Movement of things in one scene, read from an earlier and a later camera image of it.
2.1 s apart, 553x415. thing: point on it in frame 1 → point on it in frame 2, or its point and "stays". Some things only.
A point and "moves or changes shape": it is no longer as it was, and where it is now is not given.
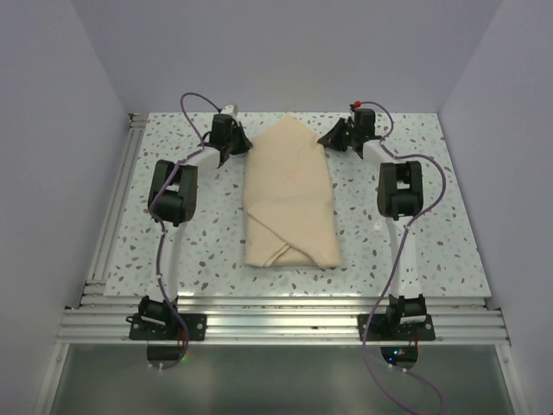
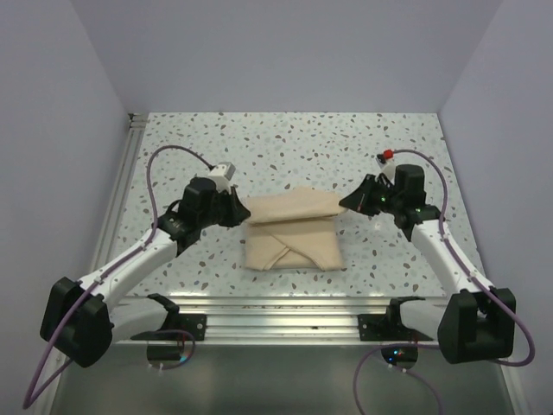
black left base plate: (143, 329) stays
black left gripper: (244, 144) → (238, 213)
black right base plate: (388, 327) stays
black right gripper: (331, 138) → (360, 199)
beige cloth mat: (289, 213) moves or changes shape
